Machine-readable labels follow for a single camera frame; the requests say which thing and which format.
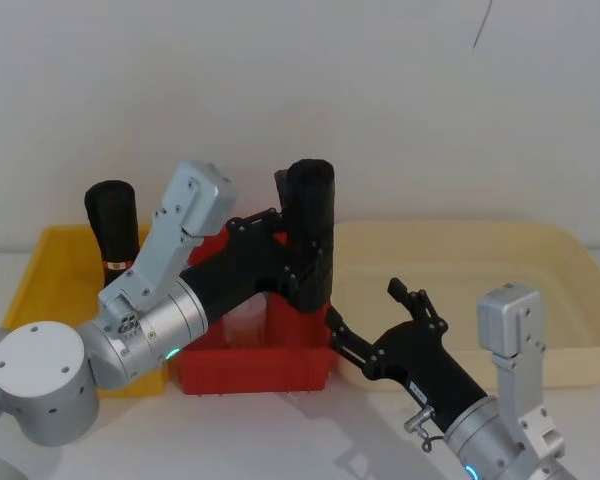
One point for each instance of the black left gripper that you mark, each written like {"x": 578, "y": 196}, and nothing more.
{"x": 235, "y": 270}

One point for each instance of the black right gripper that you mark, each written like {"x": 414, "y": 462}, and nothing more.
{"x": 425, "y": 365}

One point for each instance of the black cylindrical roll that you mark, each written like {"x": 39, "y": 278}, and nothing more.
{"x": 311, "y": 200}

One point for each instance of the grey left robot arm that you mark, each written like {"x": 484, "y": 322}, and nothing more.
{"x": 35, "y": 370}

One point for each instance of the cream plastic tray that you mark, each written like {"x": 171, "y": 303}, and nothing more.
{"x": 455, "y": 260}

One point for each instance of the clear plastic cup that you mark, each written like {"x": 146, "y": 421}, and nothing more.
{"x": 245, "y": 325}

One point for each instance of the red plastic bin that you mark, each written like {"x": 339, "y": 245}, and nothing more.
{"x": 255, "y": 370}

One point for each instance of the black roll with red label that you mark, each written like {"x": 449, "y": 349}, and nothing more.
{"x": 112, "y": 220}

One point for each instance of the white table cloth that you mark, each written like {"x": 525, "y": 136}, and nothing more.
{"x": 230, "y": 435}

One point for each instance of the yellow plastic tray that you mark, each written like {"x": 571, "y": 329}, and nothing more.
{"x": 55, "y": 280}

